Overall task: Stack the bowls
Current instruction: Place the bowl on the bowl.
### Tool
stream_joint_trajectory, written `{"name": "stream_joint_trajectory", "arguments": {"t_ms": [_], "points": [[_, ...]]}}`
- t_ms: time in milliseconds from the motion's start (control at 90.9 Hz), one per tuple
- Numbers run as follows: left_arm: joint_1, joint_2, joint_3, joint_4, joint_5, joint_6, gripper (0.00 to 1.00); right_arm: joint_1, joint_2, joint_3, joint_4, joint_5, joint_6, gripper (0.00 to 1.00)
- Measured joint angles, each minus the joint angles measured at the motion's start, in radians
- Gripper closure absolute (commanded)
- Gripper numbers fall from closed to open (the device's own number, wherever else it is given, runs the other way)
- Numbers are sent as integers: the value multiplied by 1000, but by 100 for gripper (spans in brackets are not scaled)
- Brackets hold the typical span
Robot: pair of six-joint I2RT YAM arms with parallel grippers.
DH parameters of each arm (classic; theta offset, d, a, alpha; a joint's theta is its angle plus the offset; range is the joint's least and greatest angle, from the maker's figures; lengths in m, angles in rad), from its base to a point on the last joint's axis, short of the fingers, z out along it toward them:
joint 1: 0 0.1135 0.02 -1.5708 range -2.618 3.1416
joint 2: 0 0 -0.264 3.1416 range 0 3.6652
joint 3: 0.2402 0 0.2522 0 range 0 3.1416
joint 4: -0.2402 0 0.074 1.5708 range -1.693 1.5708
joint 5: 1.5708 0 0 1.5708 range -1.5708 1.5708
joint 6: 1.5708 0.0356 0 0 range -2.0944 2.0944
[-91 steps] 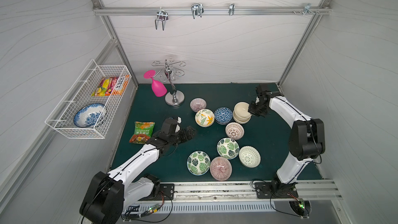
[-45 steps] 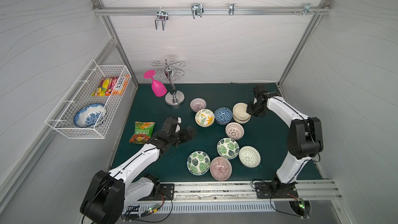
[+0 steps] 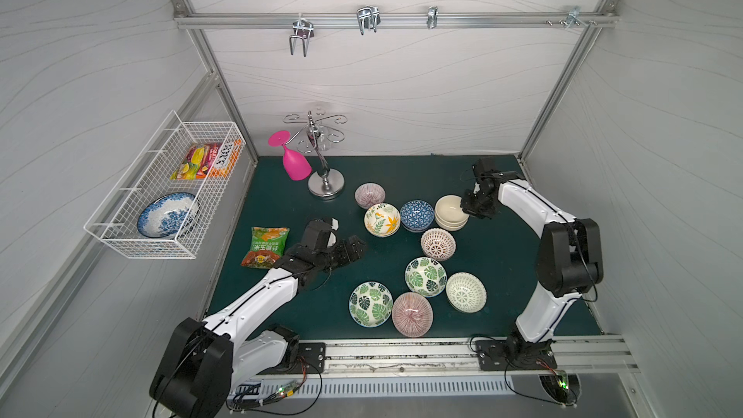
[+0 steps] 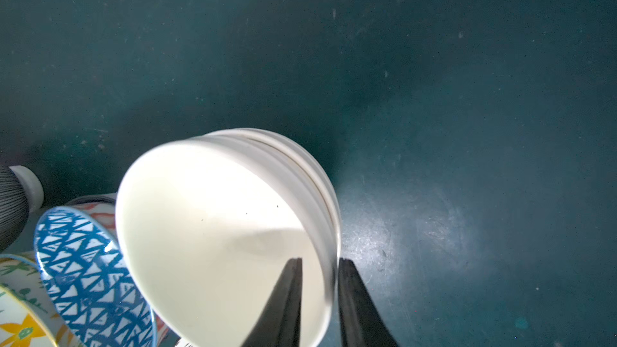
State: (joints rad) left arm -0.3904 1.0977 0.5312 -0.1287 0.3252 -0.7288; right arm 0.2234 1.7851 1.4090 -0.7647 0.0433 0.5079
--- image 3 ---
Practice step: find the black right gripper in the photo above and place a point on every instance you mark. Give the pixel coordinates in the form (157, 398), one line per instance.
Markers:
(475, 202)

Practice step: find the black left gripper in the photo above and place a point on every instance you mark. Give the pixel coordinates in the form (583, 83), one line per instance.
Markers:
(341, 252)

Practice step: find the cream bowl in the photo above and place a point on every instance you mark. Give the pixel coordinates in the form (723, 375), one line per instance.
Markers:
(450, 226)
(448, 210)

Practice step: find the yellow leaf pattern bowl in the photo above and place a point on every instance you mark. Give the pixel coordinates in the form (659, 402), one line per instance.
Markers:
(382, 220)

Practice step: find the blue triangle pattern bowl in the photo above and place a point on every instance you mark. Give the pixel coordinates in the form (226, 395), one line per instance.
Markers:
(417, 215)

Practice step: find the green leaf bowl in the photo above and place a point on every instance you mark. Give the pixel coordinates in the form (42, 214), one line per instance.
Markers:
(370, 304)
(425, 276)

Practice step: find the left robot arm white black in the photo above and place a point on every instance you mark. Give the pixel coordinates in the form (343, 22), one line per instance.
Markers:
(206, 360)

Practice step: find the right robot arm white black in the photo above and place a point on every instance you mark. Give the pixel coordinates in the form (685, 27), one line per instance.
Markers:
(569, 261)

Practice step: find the pink striped bowl far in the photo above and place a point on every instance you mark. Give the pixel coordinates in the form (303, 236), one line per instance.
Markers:
(369, 194)

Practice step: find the pink striped bowl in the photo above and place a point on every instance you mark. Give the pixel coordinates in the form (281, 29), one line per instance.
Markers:
(369, 194)
(412, 315)

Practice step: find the green leaf bowl front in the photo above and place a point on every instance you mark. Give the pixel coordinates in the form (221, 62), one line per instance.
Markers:
(370, 304)

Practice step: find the red lattice pattern bowl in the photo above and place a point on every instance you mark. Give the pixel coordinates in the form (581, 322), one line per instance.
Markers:
(438, 244)

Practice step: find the chrome glass holder stand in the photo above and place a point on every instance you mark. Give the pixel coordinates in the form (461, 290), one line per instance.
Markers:
(321, 131)

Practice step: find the green table mat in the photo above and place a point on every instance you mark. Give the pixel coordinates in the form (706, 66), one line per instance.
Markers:
(501, 252)

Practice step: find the green snack packet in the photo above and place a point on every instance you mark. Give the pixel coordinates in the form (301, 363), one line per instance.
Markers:
(267, 247)

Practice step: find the pink striped bowl front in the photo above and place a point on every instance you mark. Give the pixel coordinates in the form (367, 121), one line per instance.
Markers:
(412, 315)

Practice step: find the green lattice pattern bowl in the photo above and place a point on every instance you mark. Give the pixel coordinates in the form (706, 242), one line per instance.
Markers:
(466, 293)

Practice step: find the pink plastic wine glass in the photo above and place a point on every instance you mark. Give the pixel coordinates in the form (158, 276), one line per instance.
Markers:
(295, 164)

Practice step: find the colourful snack packet in basket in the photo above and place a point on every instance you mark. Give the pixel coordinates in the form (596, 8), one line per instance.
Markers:
(207, 160)

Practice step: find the blue floral bowl in basket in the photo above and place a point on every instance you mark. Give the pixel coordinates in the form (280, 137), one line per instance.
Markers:
(169, 216)

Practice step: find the single metal hook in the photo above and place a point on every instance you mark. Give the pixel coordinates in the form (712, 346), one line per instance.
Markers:
(432, 17)

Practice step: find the metal hook right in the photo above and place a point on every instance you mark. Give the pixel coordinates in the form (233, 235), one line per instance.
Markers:
(573, 18)

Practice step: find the double metal hook middle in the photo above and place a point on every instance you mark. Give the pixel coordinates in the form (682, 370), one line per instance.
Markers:
(368, 19)

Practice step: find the double metal hook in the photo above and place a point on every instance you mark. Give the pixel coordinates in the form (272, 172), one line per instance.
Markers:
(368, 19)
(302, 33)

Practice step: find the double metal hook left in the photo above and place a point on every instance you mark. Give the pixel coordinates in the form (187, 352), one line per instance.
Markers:
(302, 33)

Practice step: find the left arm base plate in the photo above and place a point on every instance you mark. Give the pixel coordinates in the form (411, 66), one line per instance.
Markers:
(311, 355)

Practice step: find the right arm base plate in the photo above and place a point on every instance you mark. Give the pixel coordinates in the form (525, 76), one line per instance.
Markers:
(493, 355)

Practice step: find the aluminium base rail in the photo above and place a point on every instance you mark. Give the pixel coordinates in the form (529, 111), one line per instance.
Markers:
(455, 357)

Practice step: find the white wire wall basket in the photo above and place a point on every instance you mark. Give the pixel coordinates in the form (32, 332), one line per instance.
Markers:
(114, 223)

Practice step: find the aluminium top rail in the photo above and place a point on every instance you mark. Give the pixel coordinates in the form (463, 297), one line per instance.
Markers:
(186, 19)

